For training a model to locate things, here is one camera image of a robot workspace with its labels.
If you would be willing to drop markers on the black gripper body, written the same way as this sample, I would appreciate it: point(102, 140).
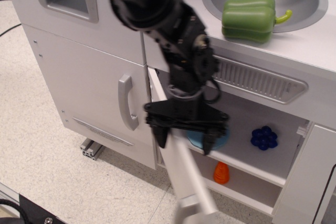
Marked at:
point(194, 115)

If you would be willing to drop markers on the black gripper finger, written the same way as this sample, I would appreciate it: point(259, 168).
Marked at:
point(210, 140)
point(160, 135)

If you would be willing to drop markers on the white cabinet door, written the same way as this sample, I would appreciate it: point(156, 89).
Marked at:
point(185, 177)
point(311, 181)

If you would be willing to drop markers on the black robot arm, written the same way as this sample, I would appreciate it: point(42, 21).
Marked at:
point(186, 48)

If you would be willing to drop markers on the white toy kitchen cabinet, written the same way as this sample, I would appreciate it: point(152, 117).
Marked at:
point(257, 177)

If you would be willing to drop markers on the light blue toy plate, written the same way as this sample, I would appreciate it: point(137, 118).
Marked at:
point(195, 139)

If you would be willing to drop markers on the orange toy carrot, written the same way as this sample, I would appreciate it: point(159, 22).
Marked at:
point(221, 173)

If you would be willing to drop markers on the blue toy grapes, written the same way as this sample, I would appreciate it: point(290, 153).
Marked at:
point(264, 138)

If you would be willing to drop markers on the silver fridge emblem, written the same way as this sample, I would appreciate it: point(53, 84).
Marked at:
point(103, 133)

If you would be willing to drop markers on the aluminium extrusion foot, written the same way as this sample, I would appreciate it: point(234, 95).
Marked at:
point(91, 149)

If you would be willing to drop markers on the grey vent panel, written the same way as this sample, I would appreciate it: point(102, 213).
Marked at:
point(258, 81)

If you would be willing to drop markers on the white toy fridge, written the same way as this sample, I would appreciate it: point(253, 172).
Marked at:
point(82, 63)

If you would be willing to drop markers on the green toy bell pepper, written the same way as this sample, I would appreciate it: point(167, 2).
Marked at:
point(252, 20)

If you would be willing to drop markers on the grey fridge door handle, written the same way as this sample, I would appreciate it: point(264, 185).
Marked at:
point(124, 88)

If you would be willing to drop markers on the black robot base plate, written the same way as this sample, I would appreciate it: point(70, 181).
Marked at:
point(29, 212)

